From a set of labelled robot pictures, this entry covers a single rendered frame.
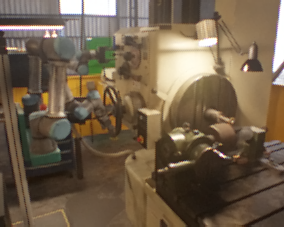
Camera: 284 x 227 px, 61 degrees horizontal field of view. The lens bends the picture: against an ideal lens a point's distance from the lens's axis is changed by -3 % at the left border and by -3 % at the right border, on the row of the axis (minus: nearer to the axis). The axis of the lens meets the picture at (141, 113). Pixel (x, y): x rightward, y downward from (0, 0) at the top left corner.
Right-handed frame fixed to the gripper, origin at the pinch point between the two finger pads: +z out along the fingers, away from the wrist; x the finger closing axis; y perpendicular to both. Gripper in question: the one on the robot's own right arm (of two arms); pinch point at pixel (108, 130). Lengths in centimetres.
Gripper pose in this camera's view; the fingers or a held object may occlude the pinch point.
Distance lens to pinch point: 170.5
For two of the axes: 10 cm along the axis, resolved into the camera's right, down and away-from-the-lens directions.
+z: 2.5, 7.8, 5.8
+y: -7.6, 5.2, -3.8
